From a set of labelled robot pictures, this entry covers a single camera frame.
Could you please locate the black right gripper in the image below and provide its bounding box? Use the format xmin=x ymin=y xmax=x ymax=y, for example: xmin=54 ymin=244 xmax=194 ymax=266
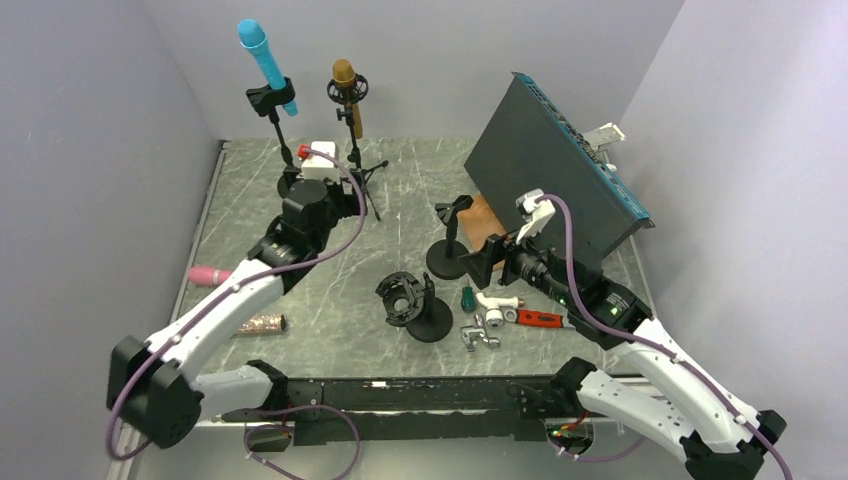
xmin=459 ymin=216 xmax=577 ymax=308

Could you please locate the black clip stand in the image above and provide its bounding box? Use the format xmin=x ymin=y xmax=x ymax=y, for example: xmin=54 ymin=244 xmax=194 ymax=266
xmin=426 ymin=194 xmax=473 ymax=280

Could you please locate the black shock-mount stand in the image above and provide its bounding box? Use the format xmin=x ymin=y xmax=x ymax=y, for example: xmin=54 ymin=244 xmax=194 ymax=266
xmin=375 ymin=271 xmax=453 ymax=343

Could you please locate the black tripod microphone stand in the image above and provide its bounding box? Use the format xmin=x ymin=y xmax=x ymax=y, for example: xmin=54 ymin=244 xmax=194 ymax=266
xmin=327 ymin=73 xmax=389 ymax=221

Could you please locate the black stand holding blue microphone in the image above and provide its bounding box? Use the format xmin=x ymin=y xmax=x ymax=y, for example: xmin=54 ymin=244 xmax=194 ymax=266
xmin=245 ymin=76 xmax=301 ymax=198

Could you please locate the gold microphone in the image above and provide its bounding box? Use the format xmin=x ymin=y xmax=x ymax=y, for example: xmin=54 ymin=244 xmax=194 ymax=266
xmin=332 ymin=58 xmax=363 ymax=139

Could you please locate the glitter sequin microphone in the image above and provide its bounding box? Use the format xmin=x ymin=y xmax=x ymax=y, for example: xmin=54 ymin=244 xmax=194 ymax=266
xmin=236 ymin=314 xmax=287 ymax=335

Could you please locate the pink microphone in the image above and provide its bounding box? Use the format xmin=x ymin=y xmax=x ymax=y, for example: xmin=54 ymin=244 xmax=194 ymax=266
xmin=187 ymin=266 xmax=232 ymax=287

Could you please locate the blue microphone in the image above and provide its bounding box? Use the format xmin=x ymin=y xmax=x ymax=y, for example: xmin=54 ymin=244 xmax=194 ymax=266
xmin=237 ymin=19 xmax=299 ymax=117

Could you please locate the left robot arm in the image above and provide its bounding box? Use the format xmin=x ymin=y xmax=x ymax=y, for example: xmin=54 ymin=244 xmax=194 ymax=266
xmin=106 ymin=179 xmax=368 ymax=460

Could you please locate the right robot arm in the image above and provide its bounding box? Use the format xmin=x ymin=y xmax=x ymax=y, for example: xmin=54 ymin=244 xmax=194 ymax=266
xmin=459 ymin=235 xmax=787 ymax=479

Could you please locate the brown wooden board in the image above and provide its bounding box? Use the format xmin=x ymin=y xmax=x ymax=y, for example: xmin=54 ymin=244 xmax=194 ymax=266
xmin=458 ymin=194 xmax=506 ymax=251

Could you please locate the white plastic faucet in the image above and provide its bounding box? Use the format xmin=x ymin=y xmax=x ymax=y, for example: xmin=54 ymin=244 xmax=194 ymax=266
xmin=475 ymin=292 xmax=525 ymax=328

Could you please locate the chrome pipe fitting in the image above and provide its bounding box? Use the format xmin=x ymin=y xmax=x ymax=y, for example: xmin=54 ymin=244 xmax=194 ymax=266
xmin=460 ymin=314 xmax=501 ymax=353

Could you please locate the dark rack unit, blue front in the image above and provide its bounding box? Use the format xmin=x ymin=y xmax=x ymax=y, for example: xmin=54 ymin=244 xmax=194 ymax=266
xmin=464 ymin=72 xmax=654 ymax=264

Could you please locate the green handle screwdriver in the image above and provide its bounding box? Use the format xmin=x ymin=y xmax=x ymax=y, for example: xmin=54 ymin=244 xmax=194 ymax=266
xmin=460 ymin=277 xmax=476 ymax=314

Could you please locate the white camera mount, left wrist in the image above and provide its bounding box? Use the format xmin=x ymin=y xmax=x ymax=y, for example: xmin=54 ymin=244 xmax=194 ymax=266
xmin=297 ymin=141 xmax=340 ymax=183

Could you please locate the white camera mount, wrist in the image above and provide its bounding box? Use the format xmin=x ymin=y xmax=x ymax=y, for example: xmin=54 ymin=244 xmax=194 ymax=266
xmin=297 ymin=141 xmax=340 ymax=183
xmin=515 ymin=189 xmax=556 ymax=244

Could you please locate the white camera mount, right wrist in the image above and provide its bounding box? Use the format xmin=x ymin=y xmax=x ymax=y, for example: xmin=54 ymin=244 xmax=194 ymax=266
xmin=515 ymin=189 xmax=556 ymax=244

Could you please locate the red handle adjustable wrench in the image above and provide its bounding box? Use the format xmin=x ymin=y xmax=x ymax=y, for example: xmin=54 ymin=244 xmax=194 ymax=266
xmin=504 ymin=309 xmax=573 ymax=329

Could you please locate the black front rail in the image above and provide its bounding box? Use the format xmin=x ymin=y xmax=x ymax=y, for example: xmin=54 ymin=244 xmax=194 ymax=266
xmin=287 ymin=375 xmax=582 ymax=446

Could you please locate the white bracket behind rack unit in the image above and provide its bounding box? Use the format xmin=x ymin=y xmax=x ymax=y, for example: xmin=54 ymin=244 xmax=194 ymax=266
xmin=582 ymin=122 xmax=626 ymax=151

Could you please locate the purple cable under rail right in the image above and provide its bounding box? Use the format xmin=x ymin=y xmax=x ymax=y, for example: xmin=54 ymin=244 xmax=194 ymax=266
xmin=546 ymin=410 xmax=654 ymax=465

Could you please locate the purple cable under rail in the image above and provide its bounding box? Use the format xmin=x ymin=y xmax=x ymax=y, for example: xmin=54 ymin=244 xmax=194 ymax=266
xmin=546 ymin=410 xmax=654 ymax=465
xmin=242 ymin=402 xmax=362 ymax=480

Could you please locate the purple cable under rail left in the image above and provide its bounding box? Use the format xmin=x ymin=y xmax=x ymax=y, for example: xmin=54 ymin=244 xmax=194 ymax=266
xmin=242 ymin=402 xmax=362 ymax=480

